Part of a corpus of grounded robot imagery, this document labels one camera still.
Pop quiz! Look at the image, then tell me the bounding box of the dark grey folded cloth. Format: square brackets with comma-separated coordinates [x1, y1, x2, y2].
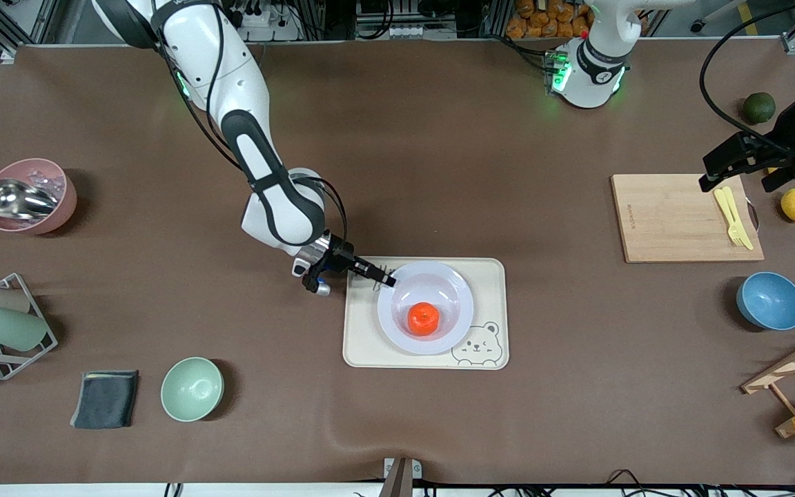
[70, 370, 140, 430]

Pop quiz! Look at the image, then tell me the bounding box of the mint green cup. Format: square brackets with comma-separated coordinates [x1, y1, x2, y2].
[0, 306, 49, 352]

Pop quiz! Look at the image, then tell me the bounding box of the yellow plastic fork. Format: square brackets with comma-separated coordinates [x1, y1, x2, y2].
[714, 188, 747, 249]

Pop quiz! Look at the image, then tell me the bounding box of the white round plate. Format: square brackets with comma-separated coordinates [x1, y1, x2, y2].
[377, 261, 475, 355]

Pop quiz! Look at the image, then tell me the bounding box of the yellow plastic knife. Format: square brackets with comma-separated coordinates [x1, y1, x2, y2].
[722, 186, 755, 251]

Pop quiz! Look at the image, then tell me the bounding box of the wooden cup stand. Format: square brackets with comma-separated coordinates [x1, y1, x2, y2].
[740, 324, 795, 440]

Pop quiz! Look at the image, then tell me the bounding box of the pink bowl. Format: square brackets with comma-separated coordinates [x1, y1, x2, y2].
[0, 158, 79, 235]

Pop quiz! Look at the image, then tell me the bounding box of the cream bear print tray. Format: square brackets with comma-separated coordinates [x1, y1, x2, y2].
[342, 257, 510, 371]

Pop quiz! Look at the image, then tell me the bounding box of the light green bowl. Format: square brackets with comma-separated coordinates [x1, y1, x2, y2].
[160, 357, 225, 422]

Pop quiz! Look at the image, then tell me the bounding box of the dark green avocado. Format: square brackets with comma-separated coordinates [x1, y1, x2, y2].
[743, 92, 777, 125]

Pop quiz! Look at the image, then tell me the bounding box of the blue bowl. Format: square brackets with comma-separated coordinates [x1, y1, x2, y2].
[736, 271, 795, 331]

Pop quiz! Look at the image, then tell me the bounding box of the wooden cutting board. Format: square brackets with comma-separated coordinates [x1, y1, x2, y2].
[611, 173, 765, 264]

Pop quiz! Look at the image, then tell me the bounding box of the grey wire cup rack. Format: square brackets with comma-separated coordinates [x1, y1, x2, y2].
[0, 273, 59, 381]

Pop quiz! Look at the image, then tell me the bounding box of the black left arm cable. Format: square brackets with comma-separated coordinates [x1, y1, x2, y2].
[699, 0, 795, 150]

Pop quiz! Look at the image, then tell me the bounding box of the metal table edge bracket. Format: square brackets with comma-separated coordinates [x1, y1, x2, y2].
[378, 456, 423, 497]

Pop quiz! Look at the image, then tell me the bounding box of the orange mandarin fruit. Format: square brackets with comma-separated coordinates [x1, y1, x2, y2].
[408, 302, 440, 338]

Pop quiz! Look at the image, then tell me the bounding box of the white power strip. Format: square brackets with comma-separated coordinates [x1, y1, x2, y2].
[226, 0, 303, 42]

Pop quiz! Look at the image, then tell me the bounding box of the pile of orange fruits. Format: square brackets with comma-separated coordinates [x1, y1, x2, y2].
[505, 0, 593, 40]

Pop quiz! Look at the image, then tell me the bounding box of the metal scoop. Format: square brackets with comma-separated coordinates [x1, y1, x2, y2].
[0, 178, 59, 216]

